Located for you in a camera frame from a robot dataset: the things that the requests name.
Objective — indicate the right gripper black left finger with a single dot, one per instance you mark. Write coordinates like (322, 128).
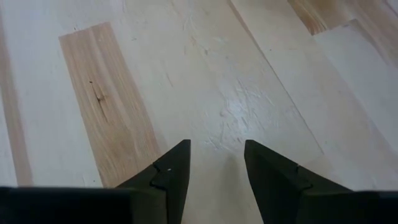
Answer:
(174, 180)

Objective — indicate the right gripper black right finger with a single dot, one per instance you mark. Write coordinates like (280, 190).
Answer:
(273, 183)

